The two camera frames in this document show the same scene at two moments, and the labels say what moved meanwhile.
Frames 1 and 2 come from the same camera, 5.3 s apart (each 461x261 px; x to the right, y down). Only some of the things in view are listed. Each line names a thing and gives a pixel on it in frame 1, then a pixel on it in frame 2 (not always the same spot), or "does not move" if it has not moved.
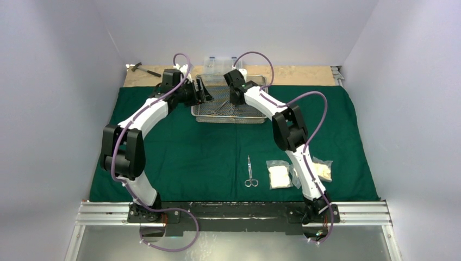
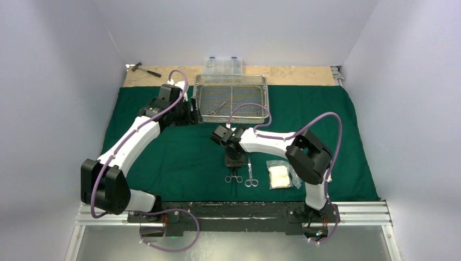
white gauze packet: x=279 y=174 does not move
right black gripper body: x=234 y=98 to x=232 y=162
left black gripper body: x=199 y=98 to x=193 y=114
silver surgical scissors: x=250 y=181 does not move
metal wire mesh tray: x=221 y=109 does not move
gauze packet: x=294 y=176 does not move
